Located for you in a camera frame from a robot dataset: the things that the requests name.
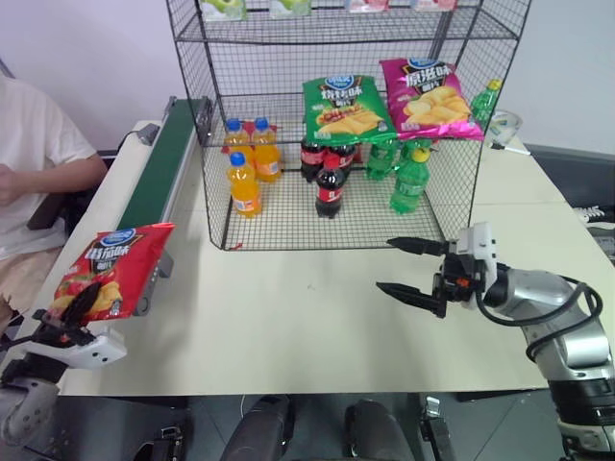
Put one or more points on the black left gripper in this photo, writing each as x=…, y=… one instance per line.
x=65, y=331

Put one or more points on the black metal bracket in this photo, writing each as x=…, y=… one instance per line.
x=435, y=427

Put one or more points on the dark rounded shape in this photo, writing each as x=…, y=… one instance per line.
x=379, y=432
x=262, y=429

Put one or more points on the pink drink carton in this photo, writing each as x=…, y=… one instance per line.
x=435, y=4
x=366, y=5

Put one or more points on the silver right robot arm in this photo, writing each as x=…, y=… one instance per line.
x=572, y=336

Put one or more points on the black and white shoe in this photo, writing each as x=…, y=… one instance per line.
x=592, y=213

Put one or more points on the green conveyor belt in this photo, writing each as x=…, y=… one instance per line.
x=158, y=168

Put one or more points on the black chair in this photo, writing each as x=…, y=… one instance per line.
x=72, y=206

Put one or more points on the person's bare hand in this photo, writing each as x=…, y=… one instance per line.
x=5, y=185

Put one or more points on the magenta potato chips bag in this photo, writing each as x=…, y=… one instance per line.
x=432, y=101

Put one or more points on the green soda bottle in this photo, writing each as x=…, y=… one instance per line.
x=414, y=145
x=483, y=105
x=407, y=185
x=382, y=158

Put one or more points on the orange soda bottle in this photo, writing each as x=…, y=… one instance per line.
x=234, y=137
x=266, y=161
x=245, y=189

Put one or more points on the red potato chips bag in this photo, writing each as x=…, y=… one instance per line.
x=117, y=269

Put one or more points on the green potato chips bag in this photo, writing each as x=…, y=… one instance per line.
x=346, y=108

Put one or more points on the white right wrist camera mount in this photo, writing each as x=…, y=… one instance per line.
x=480, y=240

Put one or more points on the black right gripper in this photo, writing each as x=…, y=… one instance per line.
x=454, y=278

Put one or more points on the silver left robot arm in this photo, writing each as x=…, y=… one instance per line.
x=21, y=408

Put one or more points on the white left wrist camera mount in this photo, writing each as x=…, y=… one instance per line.
x=91, y=353

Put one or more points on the white pen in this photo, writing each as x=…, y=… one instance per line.
x=511, y=149

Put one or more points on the person in white shirt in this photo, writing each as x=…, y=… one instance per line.
x=33, y=144

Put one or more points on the cola bottle red label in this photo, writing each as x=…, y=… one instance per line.
x=330, y=189
x=311, y=161
x=346, y=153

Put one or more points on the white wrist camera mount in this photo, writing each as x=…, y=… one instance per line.
x=480, y=240
x=91, y=353

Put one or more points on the dark grey seat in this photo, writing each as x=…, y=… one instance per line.
x=576, y=173

